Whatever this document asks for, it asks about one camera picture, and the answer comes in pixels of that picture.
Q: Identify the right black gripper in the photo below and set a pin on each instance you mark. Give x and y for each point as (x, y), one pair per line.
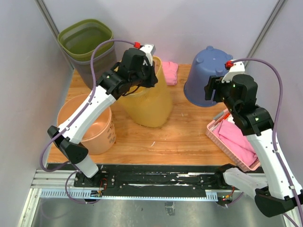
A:
(215, 82)

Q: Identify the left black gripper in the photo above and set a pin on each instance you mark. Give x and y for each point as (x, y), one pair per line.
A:
(153, 80)

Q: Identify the large blue plastic bucket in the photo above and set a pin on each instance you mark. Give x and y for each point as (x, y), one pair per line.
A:
(208, 62)

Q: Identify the yellow slatted waste bin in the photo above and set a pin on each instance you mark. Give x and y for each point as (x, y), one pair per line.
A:
(149, 107)

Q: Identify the peach cartoon plastic bucket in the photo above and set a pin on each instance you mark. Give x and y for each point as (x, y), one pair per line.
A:
(100, 136)

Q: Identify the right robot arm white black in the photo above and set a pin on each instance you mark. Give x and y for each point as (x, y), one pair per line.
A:
(279, 192)

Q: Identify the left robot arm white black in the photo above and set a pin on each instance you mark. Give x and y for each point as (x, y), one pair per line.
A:
(111, 85)

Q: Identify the folded pink shirt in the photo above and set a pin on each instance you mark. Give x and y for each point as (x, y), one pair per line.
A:
(170, 70)

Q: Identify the white cloth in basket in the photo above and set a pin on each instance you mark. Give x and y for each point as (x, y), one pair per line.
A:
(230, 119)

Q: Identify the grey mesh waste bin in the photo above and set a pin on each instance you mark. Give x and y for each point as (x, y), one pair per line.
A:
(101, 64)

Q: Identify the pink perforated basket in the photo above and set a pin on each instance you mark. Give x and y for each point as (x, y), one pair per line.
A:
(210, 134)

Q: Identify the pink towel in basket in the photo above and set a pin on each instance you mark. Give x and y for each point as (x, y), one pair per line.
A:
(233, 138)

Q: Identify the green mesh waste bin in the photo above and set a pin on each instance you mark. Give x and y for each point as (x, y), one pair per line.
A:
(80, 40)

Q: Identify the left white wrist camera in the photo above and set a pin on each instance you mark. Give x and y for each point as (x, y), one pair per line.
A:
(149, 50)

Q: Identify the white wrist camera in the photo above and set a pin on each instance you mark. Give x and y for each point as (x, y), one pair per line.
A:
(149, 50)
(233, 70)

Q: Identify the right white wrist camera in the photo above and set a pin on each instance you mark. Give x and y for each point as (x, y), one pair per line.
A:
(233, 70)

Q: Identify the left aluminium frame post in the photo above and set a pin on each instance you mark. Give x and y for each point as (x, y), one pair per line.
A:
(52, 26)

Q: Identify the aluminium frame post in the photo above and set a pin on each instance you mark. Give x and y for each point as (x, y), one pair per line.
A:
(279, 5)
(52, 26)

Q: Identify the right aluminium frame post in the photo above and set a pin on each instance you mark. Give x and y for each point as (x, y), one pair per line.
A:
(279, 5)

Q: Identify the white slotted cable duct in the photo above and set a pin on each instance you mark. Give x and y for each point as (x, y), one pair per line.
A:
(92, 195)

